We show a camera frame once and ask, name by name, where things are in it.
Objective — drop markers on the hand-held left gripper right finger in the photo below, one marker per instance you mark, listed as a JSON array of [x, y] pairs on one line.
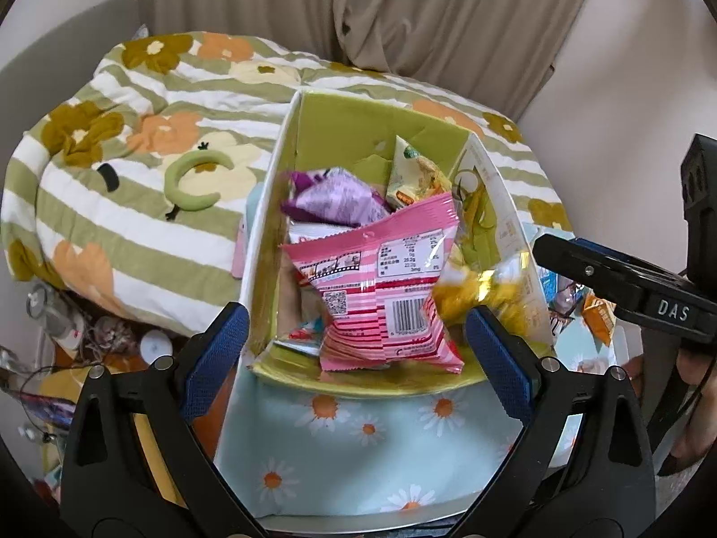
[[498, 364]]

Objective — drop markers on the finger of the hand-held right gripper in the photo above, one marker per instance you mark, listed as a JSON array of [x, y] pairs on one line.
[[602, 247], [588, 272]]

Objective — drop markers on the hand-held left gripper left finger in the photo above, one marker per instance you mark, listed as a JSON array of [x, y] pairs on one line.
[[215, 364]]

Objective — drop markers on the pile of snack packets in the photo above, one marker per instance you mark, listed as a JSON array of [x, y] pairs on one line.
[[596, 314]]

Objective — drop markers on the shiny yellow snack packet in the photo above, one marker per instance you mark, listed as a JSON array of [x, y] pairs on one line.
[[487, 286]]

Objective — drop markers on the white red blue packet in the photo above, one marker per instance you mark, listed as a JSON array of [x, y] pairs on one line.
[[297, 339]]

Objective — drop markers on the pink striped snack packet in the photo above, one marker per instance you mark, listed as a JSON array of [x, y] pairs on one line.
[[381, 291]]

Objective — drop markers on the cream packet with orange label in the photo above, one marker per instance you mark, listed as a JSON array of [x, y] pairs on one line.
[[414, 179]]

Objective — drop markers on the purple snack packet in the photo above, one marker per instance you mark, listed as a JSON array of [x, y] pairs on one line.
[[336, 196]]

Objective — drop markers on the green cardboard box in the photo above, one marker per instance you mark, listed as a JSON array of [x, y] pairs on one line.
[[347, 123]]

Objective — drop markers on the person's right hand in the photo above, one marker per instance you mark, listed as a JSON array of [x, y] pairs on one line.
[[697, 364]]

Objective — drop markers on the white round object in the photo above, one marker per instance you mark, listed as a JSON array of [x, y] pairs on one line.
[[155, 344]]

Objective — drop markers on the pink object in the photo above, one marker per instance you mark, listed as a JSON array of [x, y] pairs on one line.
[[241, 258]]

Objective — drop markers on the floral striped blanket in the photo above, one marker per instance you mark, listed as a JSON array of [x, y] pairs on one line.
[[140, 246]]

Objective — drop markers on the clear bottle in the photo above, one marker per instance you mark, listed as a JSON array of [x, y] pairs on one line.
[[50, 314]]

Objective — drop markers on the small black object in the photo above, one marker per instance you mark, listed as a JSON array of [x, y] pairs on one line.
[[106, 177]]

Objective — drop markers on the beige curtain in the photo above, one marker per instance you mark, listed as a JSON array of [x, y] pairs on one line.
[[420, 11]]

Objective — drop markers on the grey bed headboard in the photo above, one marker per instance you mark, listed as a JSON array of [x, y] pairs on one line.
[[56, 50]]

